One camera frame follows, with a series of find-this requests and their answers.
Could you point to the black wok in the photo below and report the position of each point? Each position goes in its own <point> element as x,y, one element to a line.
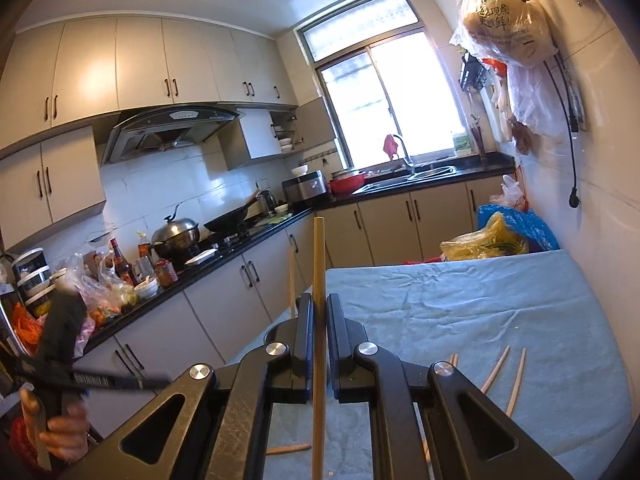
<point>225,221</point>

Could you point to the person's left hand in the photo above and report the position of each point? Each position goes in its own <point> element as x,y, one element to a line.
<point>67,435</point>

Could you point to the steel kettle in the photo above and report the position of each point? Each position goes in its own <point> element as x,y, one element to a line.
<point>268,201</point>

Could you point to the dark chopsticks bundle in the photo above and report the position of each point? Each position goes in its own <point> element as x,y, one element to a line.
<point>477,140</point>

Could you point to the cream lower cabinets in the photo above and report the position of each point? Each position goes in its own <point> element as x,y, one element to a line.
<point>390,220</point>

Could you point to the white plate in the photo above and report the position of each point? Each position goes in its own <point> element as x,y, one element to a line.
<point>200,259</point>

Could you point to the red basin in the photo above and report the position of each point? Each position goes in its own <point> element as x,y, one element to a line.
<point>347,185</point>

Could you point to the plastic bags with food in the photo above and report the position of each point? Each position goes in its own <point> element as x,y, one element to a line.
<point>100,290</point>

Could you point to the cream cabinets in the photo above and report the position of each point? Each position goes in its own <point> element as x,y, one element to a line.
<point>390,220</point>
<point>140,60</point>

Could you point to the gas stove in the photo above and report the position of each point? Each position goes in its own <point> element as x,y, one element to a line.
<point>225,245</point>

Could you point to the white plastic bag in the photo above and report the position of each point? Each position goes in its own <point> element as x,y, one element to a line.
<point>510,192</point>

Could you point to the open wall cabinet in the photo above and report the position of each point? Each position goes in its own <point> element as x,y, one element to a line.
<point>250,137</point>

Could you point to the black kitchen countertop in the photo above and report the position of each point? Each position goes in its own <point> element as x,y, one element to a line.
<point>490,161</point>

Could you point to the red jar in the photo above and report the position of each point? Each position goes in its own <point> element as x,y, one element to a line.
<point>166,274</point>

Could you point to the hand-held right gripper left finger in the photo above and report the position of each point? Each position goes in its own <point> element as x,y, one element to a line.
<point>302,345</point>

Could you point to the white hanging bag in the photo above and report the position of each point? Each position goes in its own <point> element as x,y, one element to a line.
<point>501,102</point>

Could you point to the pink red cloth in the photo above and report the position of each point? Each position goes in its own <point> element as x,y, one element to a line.
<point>390,147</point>

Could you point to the blue plastic bag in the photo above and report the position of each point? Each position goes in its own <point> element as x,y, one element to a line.
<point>540,232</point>

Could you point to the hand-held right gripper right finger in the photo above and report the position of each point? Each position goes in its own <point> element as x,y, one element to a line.
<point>337,345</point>

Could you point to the hanging bag of buns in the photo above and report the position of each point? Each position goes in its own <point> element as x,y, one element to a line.
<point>505,25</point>

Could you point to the green label container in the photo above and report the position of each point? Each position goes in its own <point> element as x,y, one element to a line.
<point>462,144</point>

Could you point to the clear hanging plastic bag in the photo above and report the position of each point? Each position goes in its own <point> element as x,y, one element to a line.
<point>530,95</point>

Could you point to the steel sink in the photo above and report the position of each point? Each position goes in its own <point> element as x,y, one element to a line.
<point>430,174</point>

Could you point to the steel pot with lid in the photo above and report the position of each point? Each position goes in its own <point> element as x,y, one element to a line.
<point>175,240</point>

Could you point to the slim wooden chopstick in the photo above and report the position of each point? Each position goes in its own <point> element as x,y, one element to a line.
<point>426,452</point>
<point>318,260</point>
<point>495,370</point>
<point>453,360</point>
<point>287,449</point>
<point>517,384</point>

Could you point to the oil bottle yellow cap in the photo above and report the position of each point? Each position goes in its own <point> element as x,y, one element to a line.
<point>145,260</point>

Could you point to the cream upper cabinets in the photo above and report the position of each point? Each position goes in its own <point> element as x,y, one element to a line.
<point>140,60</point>

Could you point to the red hanging bag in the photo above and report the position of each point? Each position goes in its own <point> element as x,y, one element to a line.
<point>495,66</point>

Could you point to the pink clear plastic bag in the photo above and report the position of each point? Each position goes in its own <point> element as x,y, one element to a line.
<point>85,330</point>

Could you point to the black wall rack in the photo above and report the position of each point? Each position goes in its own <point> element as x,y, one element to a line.
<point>472,72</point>

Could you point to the yellow plastic bag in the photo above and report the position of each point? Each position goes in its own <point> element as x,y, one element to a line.
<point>475,245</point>

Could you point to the grey range hood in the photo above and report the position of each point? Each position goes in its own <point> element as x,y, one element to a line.
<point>170,125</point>

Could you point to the brown hanging bag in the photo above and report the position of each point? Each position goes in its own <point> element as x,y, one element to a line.
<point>521,135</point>

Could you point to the kitchen window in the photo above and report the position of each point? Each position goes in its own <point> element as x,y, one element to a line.
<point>400,100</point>

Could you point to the small white bowl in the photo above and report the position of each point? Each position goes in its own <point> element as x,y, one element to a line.
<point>147,290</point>

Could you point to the orange plastic bag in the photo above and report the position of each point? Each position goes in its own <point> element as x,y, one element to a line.
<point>25,327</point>

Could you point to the stacked white container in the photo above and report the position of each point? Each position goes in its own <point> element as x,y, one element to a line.
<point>32,280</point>

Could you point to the silver kitchen appliance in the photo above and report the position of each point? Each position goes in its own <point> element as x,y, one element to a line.
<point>305,187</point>

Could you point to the steel faucet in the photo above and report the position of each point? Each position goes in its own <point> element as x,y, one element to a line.
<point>410,162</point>

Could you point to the dark sauce bottle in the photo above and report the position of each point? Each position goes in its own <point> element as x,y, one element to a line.
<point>120,265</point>

